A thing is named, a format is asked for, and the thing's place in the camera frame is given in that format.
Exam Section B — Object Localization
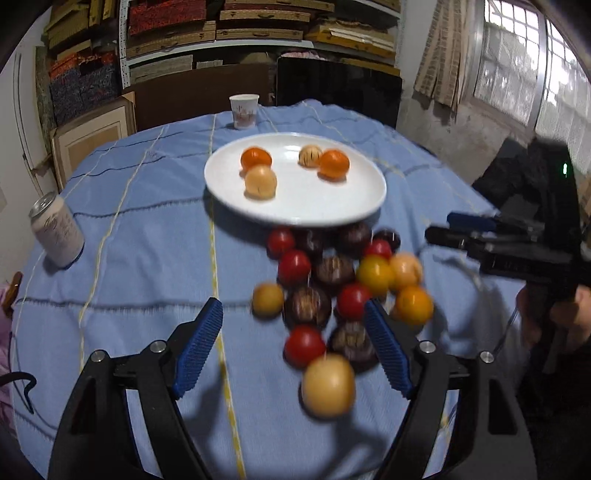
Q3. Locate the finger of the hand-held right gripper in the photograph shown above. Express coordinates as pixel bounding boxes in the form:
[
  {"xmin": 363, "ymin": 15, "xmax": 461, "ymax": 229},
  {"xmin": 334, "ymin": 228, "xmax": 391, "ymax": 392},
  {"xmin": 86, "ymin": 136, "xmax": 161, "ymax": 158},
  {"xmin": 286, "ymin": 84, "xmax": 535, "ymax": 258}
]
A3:
[
  {"xmin": 425, "ymin": 225, "xmax": 509, "ymax": 265},
  {"xmin": 447, "ymin": 211, "xmax": 548, "ymax": 238}
]

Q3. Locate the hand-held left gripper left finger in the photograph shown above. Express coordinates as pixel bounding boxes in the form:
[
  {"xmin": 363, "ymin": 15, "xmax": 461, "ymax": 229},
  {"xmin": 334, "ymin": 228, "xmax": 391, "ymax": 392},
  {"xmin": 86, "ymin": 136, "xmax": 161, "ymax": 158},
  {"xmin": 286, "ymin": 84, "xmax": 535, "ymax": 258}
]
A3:
[{"xmin": 48, "ymin": 298, "xmax": 225, "ymax": 480}]

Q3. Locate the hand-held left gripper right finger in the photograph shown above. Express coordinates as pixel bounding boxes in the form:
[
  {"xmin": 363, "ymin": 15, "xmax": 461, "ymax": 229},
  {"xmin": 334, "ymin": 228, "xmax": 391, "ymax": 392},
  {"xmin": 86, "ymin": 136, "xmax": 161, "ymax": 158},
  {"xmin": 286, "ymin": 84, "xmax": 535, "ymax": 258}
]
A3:
[{"xmin": 364, "ymin": 299, "xmax": 539, "ymax": 480}]

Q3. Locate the orange-yellow cherry tomato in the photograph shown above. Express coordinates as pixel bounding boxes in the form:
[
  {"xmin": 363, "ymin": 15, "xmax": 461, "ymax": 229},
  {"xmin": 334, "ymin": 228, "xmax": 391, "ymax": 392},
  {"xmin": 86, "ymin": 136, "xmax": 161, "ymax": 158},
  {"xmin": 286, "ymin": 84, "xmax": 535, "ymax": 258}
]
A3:
[{"xmin": 394, "ymin": 286, "xmax": 435, "ymax": 325}]

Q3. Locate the peach cherry tomato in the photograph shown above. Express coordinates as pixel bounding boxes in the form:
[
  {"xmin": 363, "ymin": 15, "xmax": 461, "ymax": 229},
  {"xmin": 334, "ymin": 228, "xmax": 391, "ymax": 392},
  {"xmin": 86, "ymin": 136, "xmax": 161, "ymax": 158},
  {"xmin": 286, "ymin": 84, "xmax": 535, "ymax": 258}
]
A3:
[{"xmin": 389, "ymin": 252, "xmax": 424, "ymax": 291}]

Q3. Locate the large tan cherry tomato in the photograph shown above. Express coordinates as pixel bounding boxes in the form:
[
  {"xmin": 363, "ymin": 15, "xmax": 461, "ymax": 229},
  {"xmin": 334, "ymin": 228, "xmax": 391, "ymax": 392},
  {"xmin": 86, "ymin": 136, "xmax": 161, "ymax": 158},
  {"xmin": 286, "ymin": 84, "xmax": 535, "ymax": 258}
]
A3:
[{"xmin": 301, "ymin": 353, "xmax": 356, "ymax": 418}]

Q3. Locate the yellow cherry tomato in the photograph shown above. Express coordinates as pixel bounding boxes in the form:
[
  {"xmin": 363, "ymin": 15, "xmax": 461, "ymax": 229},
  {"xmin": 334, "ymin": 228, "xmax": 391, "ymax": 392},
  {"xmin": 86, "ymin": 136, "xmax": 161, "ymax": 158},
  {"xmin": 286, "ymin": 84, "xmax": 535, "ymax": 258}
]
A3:
[{"xmin": 355, "ymin": 255, "xmax": 395, "ymax": 294}]

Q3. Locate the small tan cherry tomato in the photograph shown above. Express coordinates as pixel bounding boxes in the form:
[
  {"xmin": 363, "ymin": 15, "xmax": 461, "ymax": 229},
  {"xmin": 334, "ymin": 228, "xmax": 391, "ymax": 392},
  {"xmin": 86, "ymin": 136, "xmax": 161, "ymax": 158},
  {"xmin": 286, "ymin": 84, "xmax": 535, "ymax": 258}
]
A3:
[{"xmin": 252, "ymin": 283, "xmax": 285, "ymax": 318}]

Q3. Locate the white plate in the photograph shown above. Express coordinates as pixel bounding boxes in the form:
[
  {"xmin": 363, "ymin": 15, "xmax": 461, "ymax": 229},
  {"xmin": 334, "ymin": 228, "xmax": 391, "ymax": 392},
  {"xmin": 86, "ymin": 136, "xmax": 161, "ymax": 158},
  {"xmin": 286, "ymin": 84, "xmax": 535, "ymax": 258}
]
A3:
[{"xmin": 204, "ymin": 132, "xmax": 387, "ymax": 227}]

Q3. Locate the person's right hand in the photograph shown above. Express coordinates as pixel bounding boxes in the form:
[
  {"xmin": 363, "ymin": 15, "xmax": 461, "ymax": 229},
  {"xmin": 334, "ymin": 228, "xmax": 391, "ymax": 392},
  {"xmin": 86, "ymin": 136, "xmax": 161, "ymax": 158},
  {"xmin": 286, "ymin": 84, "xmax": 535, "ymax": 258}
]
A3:
[{"xmin": 516, "ymin": 282, "xmax": 591, "ymax": 348}]

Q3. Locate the black jacket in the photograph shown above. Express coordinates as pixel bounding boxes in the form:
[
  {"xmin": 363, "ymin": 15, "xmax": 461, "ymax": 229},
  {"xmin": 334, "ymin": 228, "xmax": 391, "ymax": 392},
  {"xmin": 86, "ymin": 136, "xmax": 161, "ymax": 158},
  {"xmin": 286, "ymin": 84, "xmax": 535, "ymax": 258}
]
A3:
[{"xmin": 471, "ymin": 137, "xmax": 550, "ymax": 222}]

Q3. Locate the blue checked tablecloth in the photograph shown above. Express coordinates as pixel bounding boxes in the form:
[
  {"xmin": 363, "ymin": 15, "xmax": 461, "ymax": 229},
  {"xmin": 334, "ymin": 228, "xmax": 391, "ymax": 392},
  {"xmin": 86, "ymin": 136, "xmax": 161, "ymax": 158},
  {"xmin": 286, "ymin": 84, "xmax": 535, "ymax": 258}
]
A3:
[{"xmin": 9, "ymin": 99, "xmax": 532, "ymax": 480}]

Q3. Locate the orange cherry tomato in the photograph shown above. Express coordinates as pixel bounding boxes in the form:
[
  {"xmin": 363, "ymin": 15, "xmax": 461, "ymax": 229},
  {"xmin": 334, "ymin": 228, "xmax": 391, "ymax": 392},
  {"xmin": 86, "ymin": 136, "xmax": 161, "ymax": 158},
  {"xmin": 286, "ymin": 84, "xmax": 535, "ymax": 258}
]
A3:
[
  {"xmin": 318, "ymin": 149, "xmax": 351, "ymax": 181},
  {"xmin": 240, "ymin": 147, "xmax": 273, "ymax": 171}
]

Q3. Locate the striped beige cherry tomato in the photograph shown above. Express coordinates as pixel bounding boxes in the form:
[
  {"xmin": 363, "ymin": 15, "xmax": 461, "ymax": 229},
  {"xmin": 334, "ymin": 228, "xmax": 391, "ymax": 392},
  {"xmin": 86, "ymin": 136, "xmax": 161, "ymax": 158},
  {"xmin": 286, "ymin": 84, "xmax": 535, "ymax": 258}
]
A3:
[{"xmin": 298, "ymin": 145, "xmax": 323, "ymax": 168}]

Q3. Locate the barred window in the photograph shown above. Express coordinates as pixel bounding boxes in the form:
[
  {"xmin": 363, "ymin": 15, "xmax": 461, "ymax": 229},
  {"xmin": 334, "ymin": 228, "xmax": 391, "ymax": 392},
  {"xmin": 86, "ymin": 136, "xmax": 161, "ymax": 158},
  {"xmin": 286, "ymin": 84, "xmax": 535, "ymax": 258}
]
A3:
[{"xmin": 462, "ymin": 0, "xmax": 591, "ymax": 176}]

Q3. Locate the beige checked curtain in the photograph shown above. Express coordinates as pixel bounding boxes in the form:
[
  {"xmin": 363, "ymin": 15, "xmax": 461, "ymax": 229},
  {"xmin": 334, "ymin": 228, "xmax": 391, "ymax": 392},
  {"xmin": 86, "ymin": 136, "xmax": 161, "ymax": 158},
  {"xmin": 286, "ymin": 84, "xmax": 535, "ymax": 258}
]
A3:
[{"xmin": 413, "ymin": 0, "xmax": 476, "ymax": 112}]

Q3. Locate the pale beige cherry tomato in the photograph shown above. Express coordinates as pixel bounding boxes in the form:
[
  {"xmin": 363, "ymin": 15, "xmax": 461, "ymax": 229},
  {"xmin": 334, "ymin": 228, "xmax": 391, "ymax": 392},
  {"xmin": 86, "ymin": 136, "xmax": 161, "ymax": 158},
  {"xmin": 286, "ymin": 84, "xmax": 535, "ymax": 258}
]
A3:
[{"xmin": 244, "ymin": 165, "xmax": 278, "ymax": 200}]

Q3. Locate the white beverage can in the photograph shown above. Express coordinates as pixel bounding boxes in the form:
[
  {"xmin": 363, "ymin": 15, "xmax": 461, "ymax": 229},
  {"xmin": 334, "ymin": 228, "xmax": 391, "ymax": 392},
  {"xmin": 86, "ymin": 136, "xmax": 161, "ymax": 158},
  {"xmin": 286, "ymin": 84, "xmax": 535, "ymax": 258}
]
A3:
[{"xmin": 28, "ymin": 193, "xmax": 86, "ymax": 268}]

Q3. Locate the black flat panel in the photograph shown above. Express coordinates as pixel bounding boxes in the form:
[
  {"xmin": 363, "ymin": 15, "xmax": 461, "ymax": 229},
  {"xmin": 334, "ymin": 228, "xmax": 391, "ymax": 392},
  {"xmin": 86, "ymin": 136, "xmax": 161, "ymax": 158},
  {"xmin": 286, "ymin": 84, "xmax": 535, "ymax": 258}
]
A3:
[{"xmin": 276, "ymin": 56, "xmax": 403, "ymax": 130}]

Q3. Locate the pink cloth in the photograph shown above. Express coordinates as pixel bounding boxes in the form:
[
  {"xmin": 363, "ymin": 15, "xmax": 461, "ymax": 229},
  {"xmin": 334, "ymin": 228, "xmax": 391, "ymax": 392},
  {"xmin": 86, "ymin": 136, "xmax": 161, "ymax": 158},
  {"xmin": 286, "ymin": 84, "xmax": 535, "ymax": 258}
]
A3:
[{"xmin": 0, "ymin": 281, "xmax": 19, "ymax": 416}]

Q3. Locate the brown wooden object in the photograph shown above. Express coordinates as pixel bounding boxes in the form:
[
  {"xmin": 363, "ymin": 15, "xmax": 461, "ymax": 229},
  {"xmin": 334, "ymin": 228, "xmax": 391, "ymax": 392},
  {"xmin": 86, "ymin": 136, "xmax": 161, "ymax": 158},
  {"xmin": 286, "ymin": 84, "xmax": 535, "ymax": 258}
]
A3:
[{"xmin": 2, "ymin": 272, "xmax": 24, "ymax": 319}]

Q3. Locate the white paper cup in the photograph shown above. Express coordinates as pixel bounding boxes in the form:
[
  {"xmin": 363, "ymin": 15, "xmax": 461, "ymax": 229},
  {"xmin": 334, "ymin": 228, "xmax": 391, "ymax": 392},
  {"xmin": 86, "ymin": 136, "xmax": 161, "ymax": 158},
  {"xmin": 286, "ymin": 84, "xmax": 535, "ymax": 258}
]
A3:
[{"xmin": 229, "ymin": 93, "xmax": 260, "ymax": 131}]

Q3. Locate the brown cardboard panel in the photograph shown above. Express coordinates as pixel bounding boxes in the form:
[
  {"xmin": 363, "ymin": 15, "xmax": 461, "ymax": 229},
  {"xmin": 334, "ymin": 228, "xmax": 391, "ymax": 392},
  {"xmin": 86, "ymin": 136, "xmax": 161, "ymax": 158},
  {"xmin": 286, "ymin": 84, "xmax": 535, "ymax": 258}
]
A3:
[{"xmin": 121, "ymin": 62, "xmax": 278, "ymax": 132}]

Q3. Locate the stack of flat tan boxes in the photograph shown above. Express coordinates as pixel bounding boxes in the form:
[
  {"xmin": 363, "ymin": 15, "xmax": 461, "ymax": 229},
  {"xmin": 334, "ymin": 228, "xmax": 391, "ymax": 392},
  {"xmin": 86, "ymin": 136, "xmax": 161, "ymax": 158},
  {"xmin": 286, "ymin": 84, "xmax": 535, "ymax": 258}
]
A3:
[{"xmin": 124, "ymin": 0, "xmax": 402, "ymax": 77}]

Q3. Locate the white door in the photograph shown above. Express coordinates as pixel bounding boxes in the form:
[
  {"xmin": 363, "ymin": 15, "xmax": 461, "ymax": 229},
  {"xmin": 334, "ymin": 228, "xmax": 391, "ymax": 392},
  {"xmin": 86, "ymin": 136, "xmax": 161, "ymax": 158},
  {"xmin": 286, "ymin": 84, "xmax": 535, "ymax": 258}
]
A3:
[{"xmin": 11, "ymin": 46, "xmax": 56, "ymax": 185}]

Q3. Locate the pile of patterned boxes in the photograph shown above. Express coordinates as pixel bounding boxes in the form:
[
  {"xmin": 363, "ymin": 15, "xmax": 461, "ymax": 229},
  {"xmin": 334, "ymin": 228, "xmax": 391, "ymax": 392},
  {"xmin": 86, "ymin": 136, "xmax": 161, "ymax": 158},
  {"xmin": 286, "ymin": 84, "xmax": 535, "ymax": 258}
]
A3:
[{"xmin": 44, "ymin": 0, "xmax": 123, "ymax": 127}]

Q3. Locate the white metal shelf rack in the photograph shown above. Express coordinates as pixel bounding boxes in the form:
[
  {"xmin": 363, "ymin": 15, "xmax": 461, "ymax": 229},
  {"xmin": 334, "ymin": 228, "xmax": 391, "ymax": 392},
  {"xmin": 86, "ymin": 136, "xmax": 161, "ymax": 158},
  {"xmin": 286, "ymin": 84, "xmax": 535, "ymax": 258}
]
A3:
[{"xmin": 117, "ymin": 0, "xmax": 404, "ymax": 100}]

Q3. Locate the black cable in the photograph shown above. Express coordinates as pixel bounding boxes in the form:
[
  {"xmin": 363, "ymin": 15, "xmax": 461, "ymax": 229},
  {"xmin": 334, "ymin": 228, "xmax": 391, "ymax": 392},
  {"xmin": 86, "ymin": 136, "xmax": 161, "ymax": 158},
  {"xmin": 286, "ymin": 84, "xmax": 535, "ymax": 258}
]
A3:
[{"xmin": 0, "ymin": 371, "xmax": 38, "ymax": 414}]

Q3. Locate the wooden picture frame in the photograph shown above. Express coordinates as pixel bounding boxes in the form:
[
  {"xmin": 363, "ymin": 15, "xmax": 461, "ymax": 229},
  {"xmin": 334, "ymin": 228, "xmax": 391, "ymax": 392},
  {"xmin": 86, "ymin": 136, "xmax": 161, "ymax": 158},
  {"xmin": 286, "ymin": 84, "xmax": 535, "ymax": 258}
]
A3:
[{"xmin": 50, "ymin": 91, "xmax": 137, "ymax": 190}]

